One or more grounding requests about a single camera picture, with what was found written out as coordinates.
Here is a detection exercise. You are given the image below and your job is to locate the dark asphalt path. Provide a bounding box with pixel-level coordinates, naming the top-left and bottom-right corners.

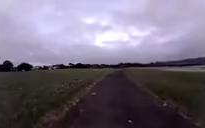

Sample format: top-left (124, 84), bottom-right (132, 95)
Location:
top-left (51, 70), bottom-right (202, 128)

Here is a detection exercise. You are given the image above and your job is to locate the green grass field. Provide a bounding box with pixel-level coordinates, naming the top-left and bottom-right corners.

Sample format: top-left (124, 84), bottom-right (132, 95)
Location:
top-left (123, 67), bottom-right (205, 128)
top-left (0, 68), bottom-right (115, 128)

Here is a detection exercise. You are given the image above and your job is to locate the distant dark hill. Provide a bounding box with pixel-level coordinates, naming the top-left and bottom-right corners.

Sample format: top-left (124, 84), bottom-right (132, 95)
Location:
top-left (153, 56), bottom-right (205, 67)

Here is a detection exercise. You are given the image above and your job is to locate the row of dark trees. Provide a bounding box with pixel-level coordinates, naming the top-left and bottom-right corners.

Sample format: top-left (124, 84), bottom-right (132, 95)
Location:
top-left (0, 59), bottom-right (164, 73)

